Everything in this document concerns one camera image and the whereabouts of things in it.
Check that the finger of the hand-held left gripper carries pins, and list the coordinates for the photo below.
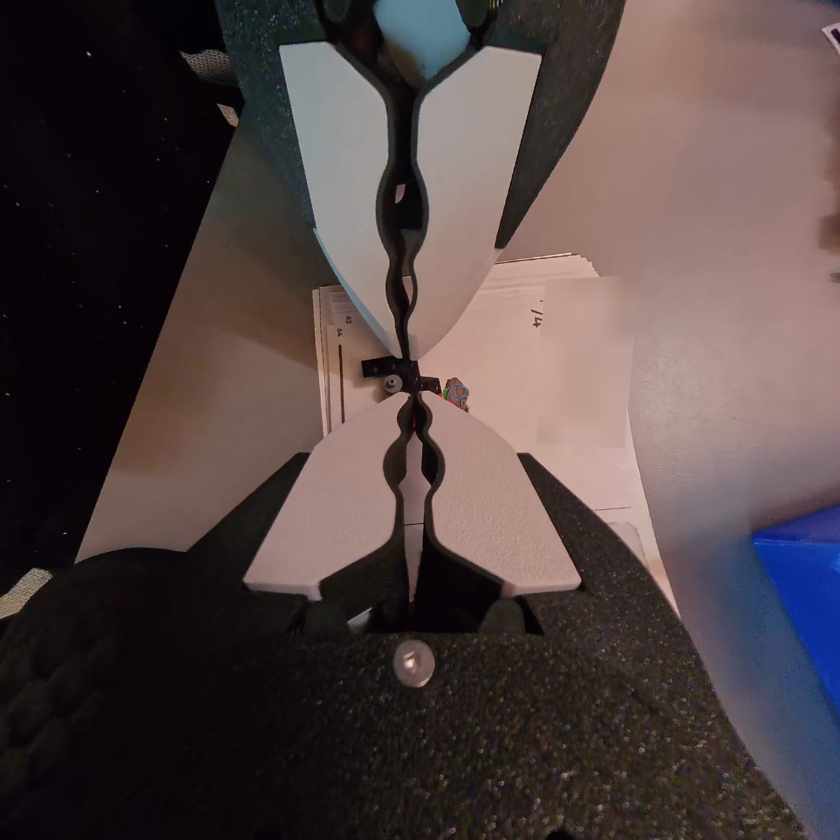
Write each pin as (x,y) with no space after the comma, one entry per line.
(334,164)
(472,184)

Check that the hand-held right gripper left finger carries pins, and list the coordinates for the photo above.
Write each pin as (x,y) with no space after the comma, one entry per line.
(328,512)

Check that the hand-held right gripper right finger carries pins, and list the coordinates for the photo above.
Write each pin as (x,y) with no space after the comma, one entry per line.
(499,512)

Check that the small silver bolt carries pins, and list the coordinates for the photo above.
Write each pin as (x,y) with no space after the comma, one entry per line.
(392,382)

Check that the black nut bracket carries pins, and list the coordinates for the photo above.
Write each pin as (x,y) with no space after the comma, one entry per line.
(374,367)

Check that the stack of white paper sheets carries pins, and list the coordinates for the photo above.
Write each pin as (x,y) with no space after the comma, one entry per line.
(499,459)

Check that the grey mesh chair part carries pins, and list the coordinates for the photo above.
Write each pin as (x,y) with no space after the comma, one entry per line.
(210,65)
(23,590)

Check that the black white printed label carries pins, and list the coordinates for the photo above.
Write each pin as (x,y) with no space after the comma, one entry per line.
(833,34)

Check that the blue plastic bin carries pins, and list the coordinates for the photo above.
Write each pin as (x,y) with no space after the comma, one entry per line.
(807,590)

